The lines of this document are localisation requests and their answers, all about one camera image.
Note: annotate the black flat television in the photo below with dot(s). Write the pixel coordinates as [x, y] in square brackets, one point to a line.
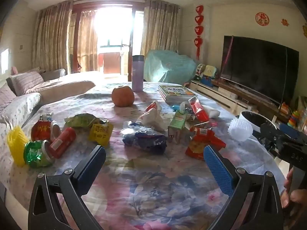
[264, 67]

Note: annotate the red snack wrapper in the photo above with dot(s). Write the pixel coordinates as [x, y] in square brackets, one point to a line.
[202, 137]

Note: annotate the rainbow stacking ring toy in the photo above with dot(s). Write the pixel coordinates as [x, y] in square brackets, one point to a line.
[294, 119]

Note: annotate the red soda can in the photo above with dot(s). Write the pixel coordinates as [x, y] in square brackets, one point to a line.
[60, 144]

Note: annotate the colourful toy set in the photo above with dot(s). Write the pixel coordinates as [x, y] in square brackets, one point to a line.
[205, 74]

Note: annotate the teal covered furniture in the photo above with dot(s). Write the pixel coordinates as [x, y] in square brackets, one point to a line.
[166, 66]

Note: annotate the red drink carton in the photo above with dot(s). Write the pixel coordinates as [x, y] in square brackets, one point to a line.
[198, 110]

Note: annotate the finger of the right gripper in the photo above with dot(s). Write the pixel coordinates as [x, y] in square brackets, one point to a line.
[291, 132]

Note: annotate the purple thermos bottle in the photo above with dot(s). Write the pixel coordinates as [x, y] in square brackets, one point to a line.
[137, 73]

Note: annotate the person's right hand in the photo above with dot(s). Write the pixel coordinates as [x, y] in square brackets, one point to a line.
[297, 196]

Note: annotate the beige curtain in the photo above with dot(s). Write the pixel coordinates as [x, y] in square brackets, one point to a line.
[161, 29]
[50, 49]

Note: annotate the white foam fruit net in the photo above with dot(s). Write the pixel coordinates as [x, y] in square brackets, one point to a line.
[240, 130]

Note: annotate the red heart hanging decoration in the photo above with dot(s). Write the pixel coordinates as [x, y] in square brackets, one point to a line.
[199, 29]

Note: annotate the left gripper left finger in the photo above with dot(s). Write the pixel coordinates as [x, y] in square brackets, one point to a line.
[45, 211]

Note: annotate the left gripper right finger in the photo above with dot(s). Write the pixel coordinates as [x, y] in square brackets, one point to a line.
[264, 212]

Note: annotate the teal plastic clip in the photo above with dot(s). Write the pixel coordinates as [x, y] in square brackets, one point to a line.
[175, 107]

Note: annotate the white tv cabinet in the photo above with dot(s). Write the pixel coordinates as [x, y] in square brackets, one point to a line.
[235, 106]

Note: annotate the green milk carton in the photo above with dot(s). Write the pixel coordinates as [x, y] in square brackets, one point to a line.
[176, 127]

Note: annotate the small pink snack packet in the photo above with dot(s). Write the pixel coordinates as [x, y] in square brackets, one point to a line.
[211, 124]

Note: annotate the round red wall sticker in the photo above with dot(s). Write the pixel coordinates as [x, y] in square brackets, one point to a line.
[262, 19]

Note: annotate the stack of children's books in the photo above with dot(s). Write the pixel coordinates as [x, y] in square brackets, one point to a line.
[175, 94]

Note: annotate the green crushed can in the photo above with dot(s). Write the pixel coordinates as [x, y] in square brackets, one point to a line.
[37, 155]

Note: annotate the green crumpled wrapper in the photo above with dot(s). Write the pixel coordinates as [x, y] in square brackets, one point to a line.
[84, 120]

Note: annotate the orange fruit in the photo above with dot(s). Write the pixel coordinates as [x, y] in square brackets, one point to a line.
[122, 96]

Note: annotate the crumpled white tissue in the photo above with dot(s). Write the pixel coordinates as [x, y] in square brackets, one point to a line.
[151, 117]

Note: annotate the left beige curtain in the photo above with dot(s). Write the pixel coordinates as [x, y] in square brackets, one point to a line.
[50, 49]

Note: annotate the right beige curtain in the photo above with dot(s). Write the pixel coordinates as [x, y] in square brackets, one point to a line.
[161, 29]

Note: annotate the blue crumpled plastic bag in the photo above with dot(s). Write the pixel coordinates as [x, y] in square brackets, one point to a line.
[142, 137]

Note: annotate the floral tablecloth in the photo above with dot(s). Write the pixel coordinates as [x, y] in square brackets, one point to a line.
[136, 189]

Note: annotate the white foam block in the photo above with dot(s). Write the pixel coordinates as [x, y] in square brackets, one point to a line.
[211, 112]

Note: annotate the beige sofa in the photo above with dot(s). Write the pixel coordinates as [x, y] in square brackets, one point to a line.
[24, 93]

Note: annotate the yellow snack packet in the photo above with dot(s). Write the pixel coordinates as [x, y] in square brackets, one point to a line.
[101, 133]

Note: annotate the white trash bin black liner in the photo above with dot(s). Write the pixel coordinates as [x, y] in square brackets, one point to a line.
[255, 120]

